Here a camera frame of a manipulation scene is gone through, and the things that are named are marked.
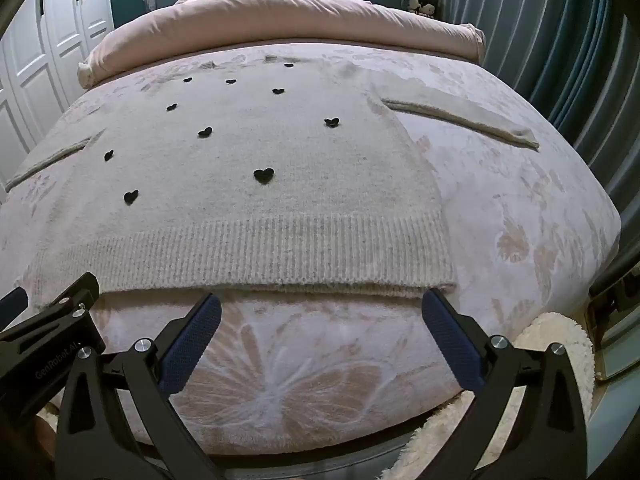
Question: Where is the white wardrobe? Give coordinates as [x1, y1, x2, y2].
[0, 0, 116, 206]

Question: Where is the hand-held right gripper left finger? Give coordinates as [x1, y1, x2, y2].
[56, 292, 223, 480]

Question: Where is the pink floral bed blanket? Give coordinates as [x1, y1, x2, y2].
[0, 40, 622, 456]

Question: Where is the cream fluffy rug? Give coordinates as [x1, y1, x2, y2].
[380, 312, 596, 480]

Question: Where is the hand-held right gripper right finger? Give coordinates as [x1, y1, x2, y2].
[421, 288, 593, 480]

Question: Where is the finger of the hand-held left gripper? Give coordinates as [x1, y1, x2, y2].
[0, 287, 29, 317]
[0, 272, 101, 343]

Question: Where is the beige sweater with black hearts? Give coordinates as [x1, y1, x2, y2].
[5, 52, 541, 308]

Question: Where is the grey box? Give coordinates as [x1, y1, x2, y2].
[587, 270, 640, 386]

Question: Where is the grey-blue curtain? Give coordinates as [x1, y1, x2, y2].
[440, 0, 640, 281]

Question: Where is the pink duvet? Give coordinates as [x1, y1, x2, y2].
[77, 0, 487, 88]

